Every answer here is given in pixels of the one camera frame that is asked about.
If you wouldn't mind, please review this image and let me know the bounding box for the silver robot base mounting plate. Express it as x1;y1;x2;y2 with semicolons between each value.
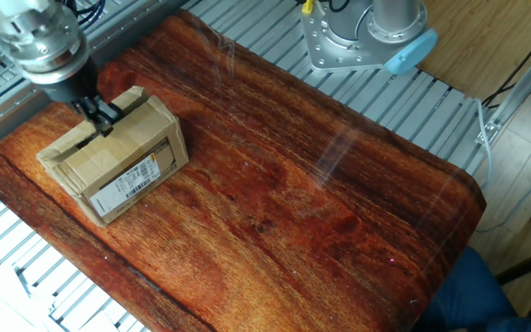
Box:
300;0;389;74

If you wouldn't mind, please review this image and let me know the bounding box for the white paper sheet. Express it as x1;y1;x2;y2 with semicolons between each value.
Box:
0;251;59;332

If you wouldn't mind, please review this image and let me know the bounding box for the brown cardboard box with label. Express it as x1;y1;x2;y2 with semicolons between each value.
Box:
36;85;191;228

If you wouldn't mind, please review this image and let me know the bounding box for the black floor cable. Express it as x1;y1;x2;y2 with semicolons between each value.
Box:
480;27;531;110

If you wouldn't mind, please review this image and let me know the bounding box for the leg in blue trousers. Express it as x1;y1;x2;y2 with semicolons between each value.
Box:
412;246;531;332

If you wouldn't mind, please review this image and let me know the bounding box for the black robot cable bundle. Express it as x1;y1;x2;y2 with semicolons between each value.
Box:
65;0;109;28

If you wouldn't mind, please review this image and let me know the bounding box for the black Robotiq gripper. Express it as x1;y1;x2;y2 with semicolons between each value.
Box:
46;63;124;138

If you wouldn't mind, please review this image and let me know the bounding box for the aluminium profile strut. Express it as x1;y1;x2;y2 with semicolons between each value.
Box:
475;41;531;144

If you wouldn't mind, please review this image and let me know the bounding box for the white cable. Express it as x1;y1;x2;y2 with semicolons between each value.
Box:
475;99;531;234

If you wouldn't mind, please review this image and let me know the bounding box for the black metal bar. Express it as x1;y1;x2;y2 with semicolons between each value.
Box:
495;242;531;287

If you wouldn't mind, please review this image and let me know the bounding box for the wood grain table mat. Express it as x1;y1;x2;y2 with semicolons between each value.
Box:
0;8;488;332

